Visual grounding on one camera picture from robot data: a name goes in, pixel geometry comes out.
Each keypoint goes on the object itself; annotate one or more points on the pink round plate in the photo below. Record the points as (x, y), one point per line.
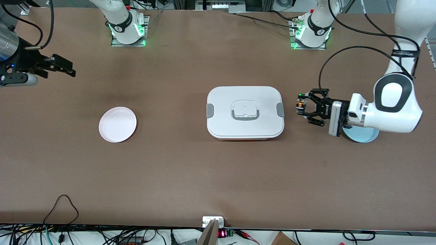
(117, 124)

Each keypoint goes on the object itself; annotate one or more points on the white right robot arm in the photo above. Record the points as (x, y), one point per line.
(119, 27)

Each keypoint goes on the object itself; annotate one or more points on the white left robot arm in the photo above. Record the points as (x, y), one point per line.
(391, 119)

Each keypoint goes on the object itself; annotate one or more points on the red digit display module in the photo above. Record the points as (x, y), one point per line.
(222, 233)

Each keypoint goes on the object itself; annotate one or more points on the small white box device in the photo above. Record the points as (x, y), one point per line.
(207, 219)

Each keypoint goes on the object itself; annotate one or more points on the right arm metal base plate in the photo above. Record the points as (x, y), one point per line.
(127, 45)

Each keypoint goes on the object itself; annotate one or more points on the white lunch box grey clips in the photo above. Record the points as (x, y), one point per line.
(245, 129)

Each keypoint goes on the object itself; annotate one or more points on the short aluminium extrusion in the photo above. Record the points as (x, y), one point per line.
(24, 11)

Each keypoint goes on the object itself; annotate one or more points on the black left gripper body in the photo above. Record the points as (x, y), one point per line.
(322, 109)

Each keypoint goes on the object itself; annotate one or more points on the grey metal camera bar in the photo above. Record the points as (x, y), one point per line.
(209, 234)

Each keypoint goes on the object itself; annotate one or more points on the long aluminium frame rail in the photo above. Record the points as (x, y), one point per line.
(432, 51)

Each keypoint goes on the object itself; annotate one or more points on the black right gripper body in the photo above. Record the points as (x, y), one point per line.
(24, 58)

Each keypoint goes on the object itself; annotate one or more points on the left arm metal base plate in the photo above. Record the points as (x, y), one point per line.
(308, 48)

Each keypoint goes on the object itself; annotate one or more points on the red clip leads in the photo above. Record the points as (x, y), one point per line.
(243, 233)

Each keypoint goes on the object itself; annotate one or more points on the light blue round plate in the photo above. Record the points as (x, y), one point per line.
(361, 136)

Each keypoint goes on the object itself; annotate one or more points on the brown cardboard piece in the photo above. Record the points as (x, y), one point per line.
(282, 240)

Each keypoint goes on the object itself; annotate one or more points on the aluminium frame with light strip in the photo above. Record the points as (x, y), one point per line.
(223, 6)

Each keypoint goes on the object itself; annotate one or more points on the orange push-button switch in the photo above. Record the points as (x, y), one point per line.
(299, 103)

